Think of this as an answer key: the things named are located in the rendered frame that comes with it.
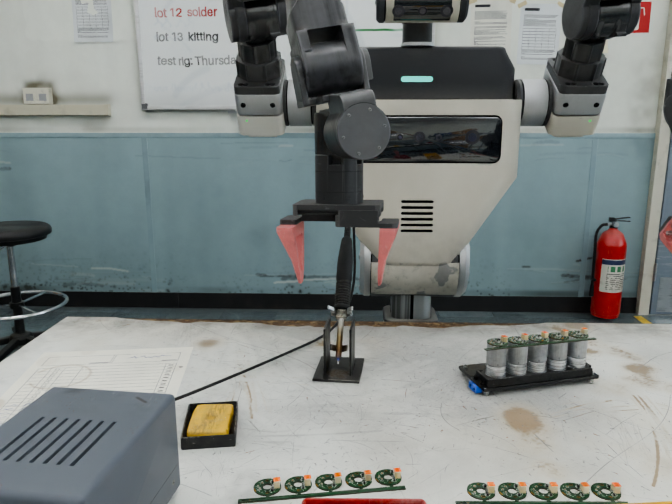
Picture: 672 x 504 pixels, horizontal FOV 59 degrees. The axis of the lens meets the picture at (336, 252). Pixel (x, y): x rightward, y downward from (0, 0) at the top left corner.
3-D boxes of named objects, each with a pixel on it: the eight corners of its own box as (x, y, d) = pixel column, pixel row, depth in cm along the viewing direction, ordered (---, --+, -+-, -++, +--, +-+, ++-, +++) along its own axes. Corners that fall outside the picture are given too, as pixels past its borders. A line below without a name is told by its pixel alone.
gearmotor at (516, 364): (501, 374, 75) (504, 336, 74) (519, 372, 76) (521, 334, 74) (511, 383, 73) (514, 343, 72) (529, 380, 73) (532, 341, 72)
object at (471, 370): (483, 397, 71) (484, 388, 71) (457, 373, 78) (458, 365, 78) (599, 383, 75) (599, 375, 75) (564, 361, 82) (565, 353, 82)
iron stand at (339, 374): (362, 391, 81) (366, 322, 84) (358, 380, 73) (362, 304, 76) (318, 389, 82) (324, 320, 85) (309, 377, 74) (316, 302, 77)
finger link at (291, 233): (336, 290, 69) (336, 210, 68) (276, 288, 70) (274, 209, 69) (344, 277, 76) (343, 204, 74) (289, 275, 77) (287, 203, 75)
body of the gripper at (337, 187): (380, 221, 67) (380, 155, 66) (291, 220, 69) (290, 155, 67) (383, 214, 74) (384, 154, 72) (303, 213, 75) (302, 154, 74)
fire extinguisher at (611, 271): (585, 310, 335) (594, 214, 323) (613, 310, 334) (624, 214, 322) (595, 319, 320) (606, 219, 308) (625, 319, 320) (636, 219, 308)
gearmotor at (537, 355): (521, 372, 76) (524, 334, 75) (538, 370, 76) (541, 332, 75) (532, 380, 73) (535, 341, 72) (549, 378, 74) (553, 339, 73)
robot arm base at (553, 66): (545, 64, 117) (560, 94, 109) (554, 24, 112) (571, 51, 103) (589, 64, 117) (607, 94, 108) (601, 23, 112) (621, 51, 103)
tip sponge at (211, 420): (189, 414, 67) (188, 402, 67) (238, 411, 68) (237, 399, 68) (180, 450, 60) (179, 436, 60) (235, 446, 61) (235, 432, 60)
